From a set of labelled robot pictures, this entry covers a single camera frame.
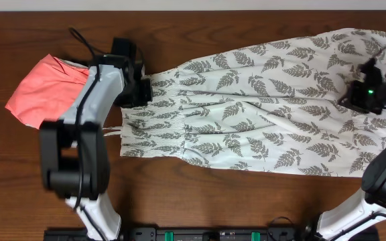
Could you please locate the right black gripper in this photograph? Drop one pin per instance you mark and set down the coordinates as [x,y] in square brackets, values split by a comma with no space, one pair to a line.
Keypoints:
[353,101]

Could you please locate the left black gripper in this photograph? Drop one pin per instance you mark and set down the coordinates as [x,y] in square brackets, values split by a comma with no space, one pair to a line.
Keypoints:
[145,98]

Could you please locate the pink garment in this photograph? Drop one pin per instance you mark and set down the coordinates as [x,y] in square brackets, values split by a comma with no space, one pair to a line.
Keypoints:
[48,91]

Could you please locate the white fern print dress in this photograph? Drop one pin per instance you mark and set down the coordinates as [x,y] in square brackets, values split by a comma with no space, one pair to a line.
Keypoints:
[269,107]

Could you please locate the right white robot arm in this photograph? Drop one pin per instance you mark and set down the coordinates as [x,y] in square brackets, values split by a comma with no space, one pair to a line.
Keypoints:
[354,217]

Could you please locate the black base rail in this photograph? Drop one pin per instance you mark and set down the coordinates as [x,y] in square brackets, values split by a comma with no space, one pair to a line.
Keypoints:
[274,232]

